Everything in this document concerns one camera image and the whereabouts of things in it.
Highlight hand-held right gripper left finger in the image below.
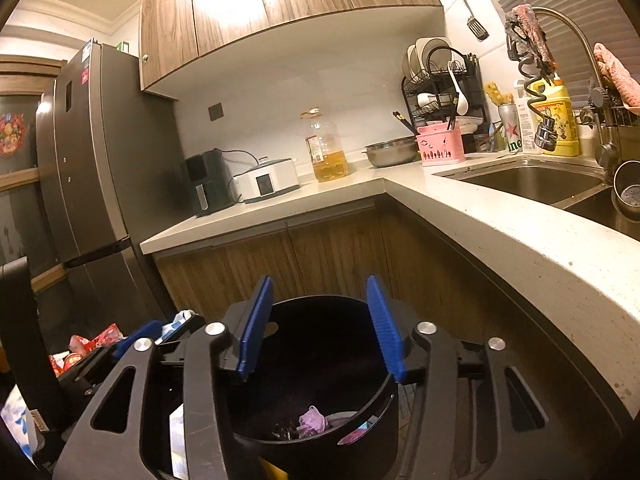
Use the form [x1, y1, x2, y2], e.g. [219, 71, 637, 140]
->
[52, 275, 276, 480]

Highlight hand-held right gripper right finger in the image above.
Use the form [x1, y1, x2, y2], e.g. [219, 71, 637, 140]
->
[365, 275, 566, 480]

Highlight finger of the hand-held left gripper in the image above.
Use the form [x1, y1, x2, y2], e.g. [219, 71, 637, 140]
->
[157, 312, 207, 346]
[112, 319, 166, 361]

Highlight red plastic bag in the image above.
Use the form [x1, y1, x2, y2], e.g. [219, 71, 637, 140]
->
[67, 322, 126, 356]

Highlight red paper cup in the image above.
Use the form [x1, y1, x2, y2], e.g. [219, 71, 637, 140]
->
[50, 352, 86, 378]

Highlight black trash bin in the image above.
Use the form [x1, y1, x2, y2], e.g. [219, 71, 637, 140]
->
[220, 296, 401, 480]

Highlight black plastic bag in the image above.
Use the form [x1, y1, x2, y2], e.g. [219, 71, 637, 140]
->
[267, 420, 301, 442]

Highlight pink plastic bag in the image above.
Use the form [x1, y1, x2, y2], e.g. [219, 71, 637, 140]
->
[299, 406, 333, 436]

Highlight blue floral cloth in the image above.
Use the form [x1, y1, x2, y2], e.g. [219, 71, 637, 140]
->
[0, 385, 191, 480]

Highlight wooden lower cabinets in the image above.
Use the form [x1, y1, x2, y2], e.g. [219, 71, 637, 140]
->
[152, 195, 626, 480]

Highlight black air fryer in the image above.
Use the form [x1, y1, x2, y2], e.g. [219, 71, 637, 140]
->
[181, 150, 233, 217]

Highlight wooden glass door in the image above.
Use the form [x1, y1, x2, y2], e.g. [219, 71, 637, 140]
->
[0, 55, 68, 291]

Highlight white electric cooker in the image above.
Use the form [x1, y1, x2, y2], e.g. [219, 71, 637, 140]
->
[231, 157, 301, 204]

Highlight steel mixing bowl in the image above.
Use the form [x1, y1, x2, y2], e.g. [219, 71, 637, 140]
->
[364, 136, 420, 168]

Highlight dark grey refrigerator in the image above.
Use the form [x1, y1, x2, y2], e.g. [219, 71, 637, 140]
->
[35, 42, 188, 331]

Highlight cooking oil bottle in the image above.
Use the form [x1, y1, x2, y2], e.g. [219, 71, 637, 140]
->
[301, 108, 349, 183]

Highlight colourful door decoration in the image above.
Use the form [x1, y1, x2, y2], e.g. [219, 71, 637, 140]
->
[0, 112, 27, 153]

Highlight pink utensil holder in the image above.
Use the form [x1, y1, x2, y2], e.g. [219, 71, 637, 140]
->
[416, 124, 467, 167]

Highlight steel sink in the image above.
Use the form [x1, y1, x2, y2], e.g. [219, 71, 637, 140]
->
[432, 157, 640, 241]

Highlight beer can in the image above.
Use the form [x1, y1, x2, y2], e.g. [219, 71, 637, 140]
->
[497, 103, 523, 154]

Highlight white ladle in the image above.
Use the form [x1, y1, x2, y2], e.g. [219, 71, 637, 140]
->
[447, 60, 469, 116]

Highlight black dish rack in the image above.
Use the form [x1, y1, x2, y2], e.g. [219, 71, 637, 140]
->
[401, 46, 488, 153]

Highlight white soap bottle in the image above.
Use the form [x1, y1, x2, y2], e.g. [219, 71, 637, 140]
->
[515, 80, 543, 155]

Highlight yellow scrubber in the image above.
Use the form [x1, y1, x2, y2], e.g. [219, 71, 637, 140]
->
[484, 81, 515, 107]

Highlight white plate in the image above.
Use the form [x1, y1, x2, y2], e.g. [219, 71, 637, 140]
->
[417, 36, 453, 68]
[406, 44, 426, 81]

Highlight yellow detergent bottle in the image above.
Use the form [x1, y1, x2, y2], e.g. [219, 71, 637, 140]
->
[527, 74, 580, 157]

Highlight steel pot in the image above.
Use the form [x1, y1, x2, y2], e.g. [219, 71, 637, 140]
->
[612, 160, 640, 223]

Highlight wooden upper cabinet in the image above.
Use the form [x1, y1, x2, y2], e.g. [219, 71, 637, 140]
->
[139, 0, 443, 101]

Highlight hanging metal spatula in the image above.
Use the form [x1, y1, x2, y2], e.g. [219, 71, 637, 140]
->
[446, 0, 490, 42]

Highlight metal sink caddy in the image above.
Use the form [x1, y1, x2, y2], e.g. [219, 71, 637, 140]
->
[575, 92, 640, 131]

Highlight dark rag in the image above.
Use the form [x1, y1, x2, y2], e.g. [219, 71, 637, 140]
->
[505, 4, 557, 78]

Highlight pink cloth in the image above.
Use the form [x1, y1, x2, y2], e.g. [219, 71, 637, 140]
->
[593, 42, 640, 108]

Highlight steel kitchen faucet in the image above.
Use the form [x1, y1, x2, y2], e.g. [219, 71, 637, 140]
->
[506, 6, 621, 186]

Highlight black power cable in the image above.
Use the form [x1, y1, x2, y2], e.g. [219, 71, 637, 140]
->
[220, 149, 261, 181]

